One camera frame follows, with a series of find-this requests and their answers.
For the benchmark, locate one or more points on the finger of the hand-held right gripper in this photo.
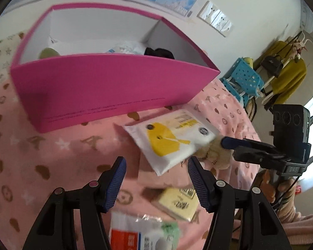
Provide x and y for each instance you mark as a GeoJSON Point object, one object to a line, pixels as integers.
{"type": "Point", "coordinates": [232, 142]}
{"type": "Point", "coordinates": [258, 158]}

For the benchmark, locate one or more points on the flower print tissue pack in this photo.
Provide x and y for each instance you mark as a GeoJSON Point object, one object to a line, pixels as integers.
{"type": "Point", "coordinates": [122, 48]}

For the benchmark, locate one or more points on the small pink hanging toy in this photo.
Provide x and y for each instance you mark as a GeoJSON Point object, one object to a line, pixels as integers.
{"type": "Point", "coordinates": [298, 50]}

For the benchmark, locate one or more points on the beige fluffy scrunchie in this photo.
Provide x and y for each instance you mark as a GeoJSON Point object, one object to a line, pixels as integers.
{"type": "Point", "coordinates": [219, 158]}

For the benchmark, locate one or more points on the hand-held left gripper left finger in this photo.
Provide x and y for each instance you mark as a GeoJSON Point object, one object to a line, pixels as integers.
{"type": "Point", "coordinates": [116, 182]}

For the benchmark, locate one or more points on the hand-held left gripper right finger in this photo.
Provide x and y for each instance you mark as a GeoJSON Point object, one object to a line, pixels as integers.
{"type": "Point", "coordinates": [198, 182]}

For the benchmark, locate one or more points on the white star print pillow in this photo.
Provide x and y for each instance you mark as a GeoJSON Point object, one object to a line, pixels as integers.
{"type": "Point", "coordinates": [2, 54]}

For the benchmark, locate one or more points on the white yellow wet wipes pack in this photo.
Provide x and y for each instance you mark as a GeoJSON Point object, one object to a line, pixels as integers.
{"type": "Point", "coordinates": [167, 140]}

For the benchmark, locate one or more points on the pink printed blanket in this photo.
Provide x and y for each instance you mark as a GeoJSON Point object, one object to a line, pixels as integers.
{"type": "Point", "coordinates": [54, 156]}

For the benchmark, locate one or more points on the yellow tissue pack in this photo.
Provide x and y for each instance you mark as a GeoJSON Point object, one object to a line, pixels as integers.
{"type": "Point", "coordinates": [172, 203]}

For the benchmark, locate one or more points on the medical tape packet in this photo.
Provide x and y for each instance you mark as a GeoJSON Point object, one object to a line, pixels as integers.
{"type": "Point", "coordinates": [135, 234]}

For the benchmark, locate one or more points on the black sock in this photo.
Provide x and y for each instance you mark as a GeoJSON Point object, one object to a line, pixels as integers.
{"type": "Point", "coordinates": [159, 52]}

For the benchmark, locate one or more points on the yellow hanging garment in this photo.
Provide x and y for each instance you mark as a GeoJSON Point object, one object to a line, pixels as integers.
{"type": "Point", "coordinates": [289, 80]}

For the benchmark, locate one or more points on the person's right forearm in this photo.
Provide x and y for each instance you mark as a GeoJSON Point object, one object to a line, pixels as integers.
{"type": "Point", "coordinates": [302, 208]}

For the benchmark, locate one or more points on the person's right hand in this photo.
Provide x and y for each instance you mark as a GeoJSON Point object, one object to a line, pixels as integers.
{"type": "Point", "coordinates": [268, 187]}

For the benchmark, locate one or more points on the white wall socket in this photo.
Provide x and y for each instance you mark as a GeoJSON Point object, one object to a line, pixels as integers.
{"type": "Point", "coordinates": [206, 11]}

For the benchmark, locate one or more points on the green plush toy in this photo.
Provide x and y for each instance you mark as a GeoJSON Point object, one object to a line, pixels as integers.
{"type": "Point", "coordinates": [48, 53]}

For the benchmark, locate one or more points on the pink cardboard box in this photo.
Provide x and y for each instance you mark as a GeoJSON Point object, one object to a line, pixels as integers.
{"type": "Point", "coordinates": [107, 88]}

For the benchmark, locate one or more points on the yellow-green cup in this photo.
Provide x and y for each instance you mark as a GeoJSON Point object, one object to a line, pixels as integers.
{"type": "Point", "coordinates": [248, 62]}

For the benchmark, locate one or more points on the blue plastic rack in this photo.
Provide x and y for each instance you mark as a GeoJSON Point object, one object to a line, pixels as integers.
{"type": "Point", "coordinates": [244, 73]}

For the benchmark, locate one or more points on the black handbag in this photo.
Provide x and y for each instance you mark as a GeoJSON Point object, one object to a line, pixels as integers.
{"type": "Point", "coordinates": [272, 63]}

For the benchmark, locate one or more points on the white air conditioner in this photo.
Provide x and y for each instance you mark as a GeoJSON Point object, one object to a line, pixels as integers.
{"type": "Point", "coordinates": [308, 18]}

